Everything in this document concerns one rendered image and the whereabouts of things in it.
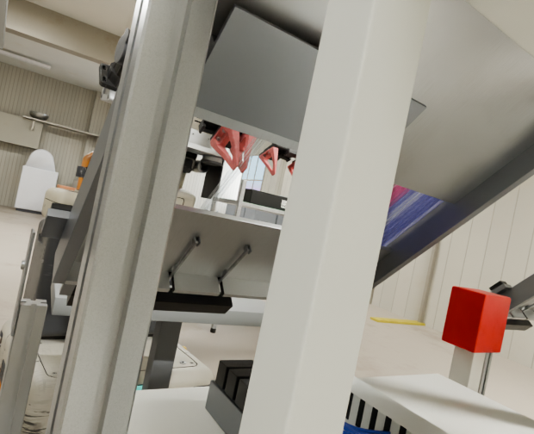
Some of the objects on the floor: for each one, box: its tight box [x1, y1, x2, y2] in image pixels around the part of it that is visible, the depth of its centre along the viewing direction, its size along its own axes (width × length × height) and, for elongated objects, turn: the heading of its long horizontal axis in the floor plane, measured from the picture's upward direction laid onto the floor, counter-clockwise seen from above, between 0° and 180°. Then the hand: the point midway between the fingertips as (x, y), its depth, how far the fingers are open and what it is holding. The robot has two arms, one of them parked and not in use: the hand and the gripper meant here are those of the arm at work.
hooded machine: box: [15, 149, 59, 214], centre depth 862 cm, size 68×58×135 cm
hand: (239, 165), depth 65 cm, fingers closed, pressing on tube
